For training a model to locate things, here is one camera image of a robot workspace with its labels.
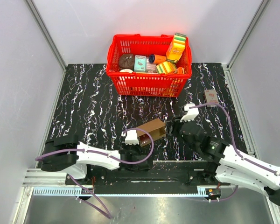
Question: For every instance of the yellow green sponge pack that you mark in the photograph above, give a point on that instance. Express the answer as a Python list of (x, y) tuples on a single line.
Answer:
[(165, 68)]

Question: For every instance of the white Kamenoko sponge pack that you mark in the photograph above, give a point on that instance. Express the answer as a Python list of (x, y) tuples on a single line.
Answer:
[(211, 98)]

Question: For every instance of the left aluminium frame post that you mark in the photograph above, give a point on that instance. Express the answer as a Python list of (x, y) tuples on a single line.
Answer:
[(45, 32)]

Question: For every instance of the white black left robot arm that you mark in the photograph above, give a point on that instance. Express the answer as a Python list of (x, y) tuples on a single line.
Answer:
[(68, 154)]

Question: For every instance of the right aluminium frame post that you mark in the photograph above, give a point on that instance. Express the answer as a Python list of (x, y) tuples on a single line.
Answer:
[(248, 32)]

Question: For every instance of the small orange packet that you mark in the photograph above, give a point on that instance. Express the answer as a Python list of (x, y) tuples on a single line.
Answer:
[(179, 70)]

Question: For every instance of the aluminium frame post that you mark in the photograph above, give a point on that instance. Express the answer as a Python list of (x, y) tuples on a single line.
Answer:
[(248, 32), (45, 32)]

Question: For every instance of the orange cylindrical can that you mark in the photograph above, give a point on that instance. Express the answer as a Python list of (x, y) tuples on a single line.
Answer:
[(156, 59)]

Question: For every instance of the tall orange sponge pack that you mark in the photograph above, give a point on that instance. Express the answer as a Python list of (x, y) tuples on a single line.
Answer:
[(176, 48)]

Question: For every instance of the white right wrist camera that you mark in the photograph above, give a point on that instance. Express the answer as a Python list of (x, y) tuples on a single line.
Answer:
[(191, 112)]

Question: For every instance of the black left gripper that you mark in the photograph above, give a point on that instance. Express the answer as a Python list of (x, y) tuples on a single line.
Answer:
[(137, 147)]

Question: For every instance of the brown cardboard box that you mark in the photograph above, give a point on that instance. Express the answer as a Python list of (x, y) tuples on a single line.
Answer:
[(156, 128)]

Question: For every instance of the aluminium slotted rail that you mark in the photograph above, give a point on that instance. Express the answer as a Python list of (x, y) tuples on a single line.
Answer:
[(60, 184)]

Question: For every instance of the small red plastic packet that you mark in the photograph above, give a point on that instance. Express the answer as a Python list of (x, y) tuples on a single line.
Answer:
[(144, 140)]

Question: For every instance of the teal white small box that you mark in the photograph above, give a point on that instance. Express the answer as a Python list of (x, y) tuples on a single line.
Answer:
[(140, 63)]

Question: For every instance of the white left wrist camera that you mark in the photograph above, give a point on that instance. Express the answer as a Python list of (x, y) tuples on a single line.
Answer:
[(131, 138)]

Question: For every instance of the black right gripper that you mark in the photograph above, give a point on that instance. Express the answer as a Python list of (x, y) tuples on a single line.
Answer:
[(176, 125)]

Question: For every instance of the white round lid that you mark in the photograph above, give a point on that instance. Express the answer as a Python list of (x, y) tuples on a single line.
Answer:
[(126, 70)]

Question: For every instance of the pink white small box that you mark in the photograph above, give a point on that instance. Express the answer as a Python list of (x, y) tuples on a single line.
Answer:
[(150, 68)]

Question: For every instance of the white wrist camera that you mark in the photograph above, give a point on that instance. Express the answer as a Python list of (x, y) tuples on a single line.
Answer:
[(191, 112), (131, 138)]

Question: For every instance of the red plastic shopping basket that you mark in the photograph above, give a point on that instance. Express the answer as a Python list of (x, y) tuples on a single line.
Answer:
[(142, 83)]

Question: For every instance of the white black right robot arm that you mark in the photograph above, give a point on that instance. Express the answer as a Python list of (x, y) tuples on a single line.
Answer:
[(227, 164)]

